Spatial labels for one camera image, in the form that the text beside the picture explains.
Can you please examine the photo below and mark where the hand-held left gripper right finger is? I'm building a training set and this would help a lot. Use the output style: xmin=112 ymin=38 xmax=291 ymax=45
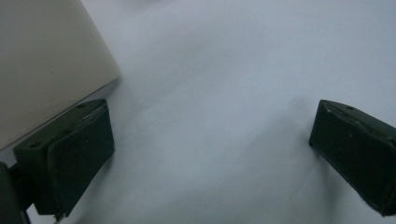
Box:
xmin=308 ymin=99 xmax=396 ymax=217

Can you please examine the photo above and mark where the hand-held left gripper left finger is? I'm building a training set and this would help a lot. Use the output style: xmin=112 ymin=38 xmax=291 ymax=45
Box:
xmin=13 ymin=98 xmax=116 ymax=218

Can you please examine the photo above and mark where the white plastic storage box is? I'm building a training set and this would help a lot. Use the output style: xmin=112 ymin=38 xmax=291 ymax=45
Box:
xmin=0 ymin=0 xmax=121 ymax=151

